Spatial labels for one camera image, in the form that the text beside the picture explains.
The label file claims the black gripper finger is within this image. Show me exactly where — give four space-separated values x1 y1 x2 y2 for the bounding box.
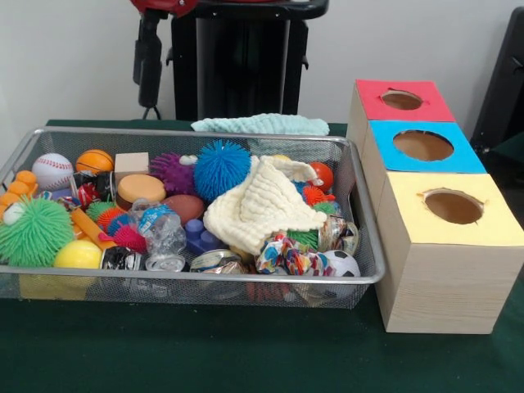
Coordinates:
133 31 145 87
140 10 165 110

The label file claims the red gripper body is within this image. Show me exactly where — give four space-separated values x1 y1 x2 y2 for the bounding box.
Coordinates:
131 0 199 18

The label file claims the cream waffle cloth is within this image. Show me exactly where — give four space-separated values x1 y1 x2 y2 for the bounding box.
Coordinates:
203 156 328 256

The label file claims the clear mesh bin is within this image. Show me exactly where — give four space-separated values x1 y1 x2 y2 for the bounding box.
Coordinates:
0 127 386 309

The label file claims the wooden box with three holes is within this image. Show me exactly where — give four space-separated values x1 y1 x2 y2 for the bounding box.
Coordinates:
346 79 524 335

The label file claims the small orange basketball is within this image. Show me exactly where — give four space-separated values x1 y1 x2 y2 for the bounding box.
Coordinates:
75 149 115 174

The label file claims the purple spiky ball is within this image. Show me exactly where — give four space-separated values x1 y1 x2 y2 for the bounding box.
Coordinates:
150 152 197 196

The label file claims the mint green cloth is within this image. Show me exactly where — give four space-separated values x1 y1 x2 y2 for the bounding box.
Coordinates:
191 113 330 138

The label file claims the blue spiky ball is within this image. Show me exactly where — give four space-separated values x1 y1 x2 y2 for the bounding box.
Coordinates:
193 139 251 201

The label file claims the white baseball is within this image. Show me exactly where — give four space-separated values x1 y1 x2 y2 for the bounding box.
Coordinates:
32 154 75 191

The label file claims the green spiky ball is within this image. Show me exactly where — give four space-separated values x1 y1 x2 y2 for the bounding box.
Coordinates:
0 192 75 267

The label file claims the yellow tennis ball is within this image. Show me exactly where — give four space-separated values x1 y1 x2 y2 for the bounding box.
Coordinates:
53 240 102 269

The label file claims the red ball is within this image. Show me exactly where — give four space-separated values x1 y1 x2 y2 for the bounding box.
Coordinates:
309 161 335 193

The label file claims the multicoloured patterned cloth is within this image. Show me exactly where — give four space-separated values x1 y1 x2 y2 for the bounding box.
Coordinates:
255 232 328 276

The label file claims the small soccer ball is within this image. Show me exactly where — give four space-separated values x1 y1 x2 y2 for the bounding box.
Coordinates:
324 249 361 278

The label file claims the dark green tablecloth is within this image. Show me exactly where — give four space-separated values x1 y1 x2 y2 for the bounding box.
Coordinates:
0 119 524 393

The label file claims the black chair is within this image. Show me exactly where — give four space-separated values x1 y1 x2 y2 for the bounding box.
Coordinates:
471 8 524 165

